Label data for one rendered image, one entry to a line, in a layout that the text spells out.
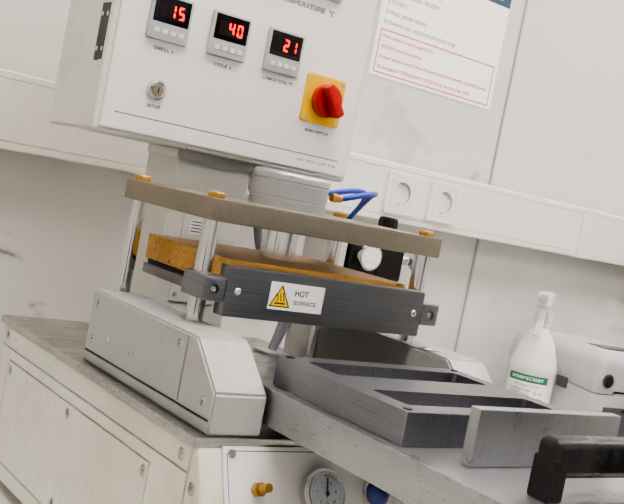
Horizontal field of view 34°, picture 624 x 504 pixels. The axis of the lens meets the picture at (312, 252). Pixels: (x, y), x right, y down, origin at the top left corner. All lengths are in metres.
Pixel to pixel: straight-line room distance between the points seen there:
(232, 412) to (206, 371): 0.04
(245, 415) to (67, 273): 0.68
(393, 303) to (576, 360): 0.89
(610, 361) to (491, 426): 1.13
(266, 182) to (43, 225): 0.50
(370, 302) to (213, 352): 0.21
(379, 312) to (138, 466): 0.28
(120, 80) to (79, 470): 0.39
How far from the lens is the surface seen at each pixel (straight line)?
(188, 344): 0.83
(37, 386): 1.09
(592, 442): 0.67
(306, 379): 0.80
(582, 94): 2.10
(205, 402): 0.80
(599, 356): 1.82
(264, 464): 0.82
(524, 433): 0.73
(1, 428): 1.18
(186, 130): 1.10
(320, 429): 0.76
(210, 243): 0.89
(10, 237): 1.41
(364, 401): 0.74
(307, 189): 0.99
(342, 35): 1.21
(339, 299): 0.95
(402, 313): 1.00
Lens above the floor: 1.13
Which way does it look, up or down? 3 degrees down
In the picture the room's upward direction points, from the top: 11 degrees clockwise
